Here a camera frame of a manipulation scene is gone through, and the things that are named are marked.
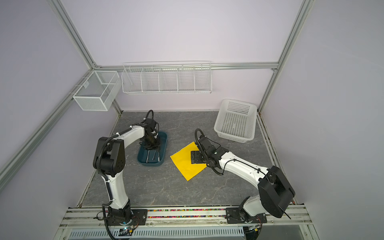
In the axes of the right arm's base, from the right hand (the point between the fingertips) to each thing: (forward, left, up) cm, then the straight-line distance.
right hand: (197, 157), depth 85 cm
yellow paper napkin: (+3, +10, -8) cm, 13 cm away
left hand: (+9, +24, -6) cm, 27 cm away
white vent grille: (-35, +34, -12) cm, 50 cm away
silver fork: (+6, +29, -10) cm, 31 cm away
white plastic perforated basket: (+36, -30, -10) cm, 48 cm away
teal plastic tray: (+6, +24, -8) cm, 26 cm away
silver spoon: (+5, +33, -9) cm, 34 cm away
